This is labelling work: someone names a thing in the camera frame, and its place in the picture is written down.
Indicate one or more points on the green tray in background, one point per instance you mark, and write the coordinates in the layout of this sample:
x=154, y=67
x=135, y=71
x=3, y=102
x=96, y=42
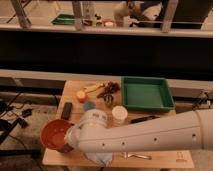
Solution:
x=63, y=19

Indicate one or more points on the silver metal fork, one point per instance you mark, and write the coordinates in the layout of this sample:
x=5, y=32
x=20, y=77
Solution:
x=127, y=155

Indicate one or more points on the brown dried plant toy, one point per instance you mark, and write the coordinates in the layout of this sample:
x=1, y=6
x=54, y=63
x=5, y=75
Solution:
x=110, y=88

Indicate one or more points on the black rectangular block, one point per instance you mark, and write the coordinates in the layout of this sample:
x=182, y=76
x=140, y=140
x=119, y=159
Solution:
x=66, y=111

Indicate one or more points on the green plastic tray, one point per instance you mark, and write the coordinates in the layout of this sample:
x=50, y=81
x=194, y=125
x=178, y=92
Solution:
x=149, y=94

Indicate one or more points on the metal binder clip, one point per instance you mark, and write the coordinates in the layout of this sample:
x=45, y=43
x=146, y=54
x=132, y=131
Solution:
x=108, y=99

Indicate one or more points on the black handled knife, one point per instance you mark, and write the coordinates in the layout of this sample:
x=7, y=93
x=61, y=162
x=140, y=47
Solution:
x=143, y=119

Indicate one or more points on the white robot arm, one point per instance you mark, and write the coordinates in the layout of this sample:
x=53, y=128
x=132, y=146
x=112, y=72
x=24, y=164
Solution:
x=184, y=131

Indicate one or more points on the yellow banana toy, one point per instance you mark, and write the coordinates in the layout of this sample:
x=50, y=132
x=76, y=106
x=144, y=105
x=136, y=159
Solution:
x=92, y=88

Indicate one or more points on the orange round fruit toy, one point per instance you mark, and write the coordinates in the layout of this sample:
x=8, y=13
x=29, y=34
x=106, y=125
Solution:
x=81, y=96

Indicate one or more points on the orange plastic bowl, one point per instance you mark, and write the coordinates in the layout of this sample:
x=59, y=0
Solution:
x=53, y=134

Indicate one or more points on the blue plastic cup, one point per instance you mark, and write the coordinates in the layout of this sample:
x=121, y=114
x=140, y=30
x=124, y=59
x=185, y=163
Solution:
x=89, y=105

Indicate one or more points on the white plastic cup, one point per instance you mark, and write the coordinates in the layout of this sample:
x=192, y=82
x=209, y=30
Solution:
x=119, y=114

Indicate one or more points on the grey folded cloth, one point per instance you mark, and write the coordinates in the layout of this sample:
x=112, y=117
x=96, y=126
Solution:
x=103, y=159

